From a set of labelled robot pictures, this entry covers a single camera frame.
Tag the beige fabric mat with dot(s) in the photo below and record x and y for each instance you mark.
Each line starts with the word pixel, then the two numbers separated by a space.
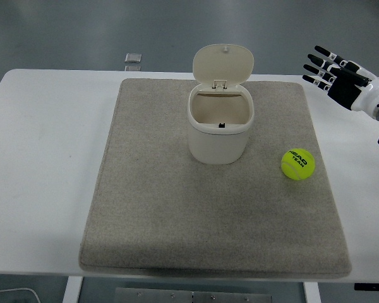
pixel 208 205

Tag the black table control panel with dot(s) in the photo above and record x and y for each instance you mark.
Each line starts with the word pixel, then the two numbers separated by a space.
pixel 373 287

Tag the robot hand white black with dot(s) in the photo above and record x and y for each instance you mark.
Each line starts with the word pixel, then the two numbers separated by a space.
pixel 345 90

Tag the silver floor socket plate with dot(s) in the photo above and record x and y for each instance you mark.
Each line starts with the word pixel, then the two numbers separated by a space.
pixel 133 57

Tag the cream bin with flip lid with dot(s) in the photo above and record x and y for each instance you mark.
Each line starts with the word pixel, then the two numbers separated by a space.
pixel 221 126

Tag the white table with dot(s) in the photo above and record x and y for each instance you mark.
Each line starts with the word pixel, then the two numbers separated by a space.
pixel 44 158

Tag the grey metal plate with screws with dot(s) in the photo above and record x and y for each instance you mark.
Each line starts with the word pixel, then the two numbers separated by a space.
pixel 192 295

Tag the yellow tennis ball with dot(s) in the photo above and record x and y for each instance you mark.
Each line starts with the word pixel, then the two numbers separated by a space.
pixel 297 164

